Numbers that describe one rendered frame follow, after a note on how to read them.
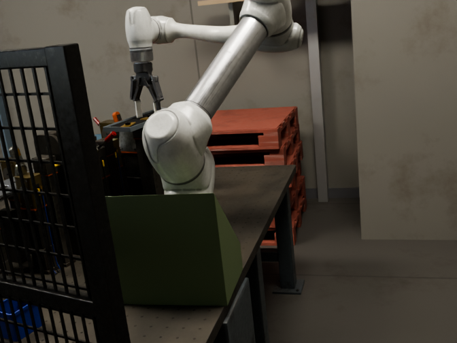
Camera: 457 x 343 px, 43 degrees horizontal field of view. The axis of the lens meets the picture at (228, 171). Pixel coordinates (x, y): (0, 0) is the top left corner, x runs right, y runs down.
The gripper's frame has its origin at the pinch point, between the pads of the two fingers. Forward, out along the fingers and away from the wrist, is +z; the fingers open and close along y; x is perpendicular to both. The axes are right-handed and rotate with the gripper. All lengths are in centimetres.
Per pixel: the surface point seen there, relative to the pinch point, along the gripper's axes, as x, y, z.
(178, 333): 61, -65, 50
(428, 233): -180, -54, 107
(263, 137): -129, 33, 40
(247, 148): -125, 43, 47
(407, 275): -128, -61, 113
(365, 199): -165, -19, 85
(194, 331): 58, -69, 49
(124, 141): -4.4, 21.0, 14.4
